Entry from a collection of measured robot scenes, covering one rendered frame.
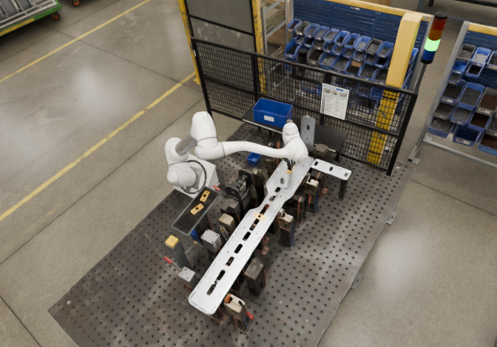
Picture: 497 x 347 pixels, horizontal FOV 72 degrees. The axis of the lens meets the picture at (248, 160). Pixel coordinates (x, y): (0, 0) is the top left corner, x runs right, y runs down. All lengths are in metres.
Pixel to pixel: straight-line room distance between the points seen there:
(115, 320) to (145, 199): 1.69
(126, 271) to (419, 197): 2.86
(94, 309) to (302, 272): 1.45
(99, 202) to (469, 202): 3.90
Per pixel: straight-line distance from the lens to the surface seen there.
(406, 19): 2.36
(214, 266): 2.27
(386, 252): 3.52
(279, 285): 2.51
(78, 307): 2.84
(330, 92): 2.73
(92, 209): 4.22
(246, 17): 4.16
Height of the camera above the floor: 3.03
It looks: 48 degrees down
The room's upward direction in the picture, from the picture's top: 8 degrees counter-clockwise
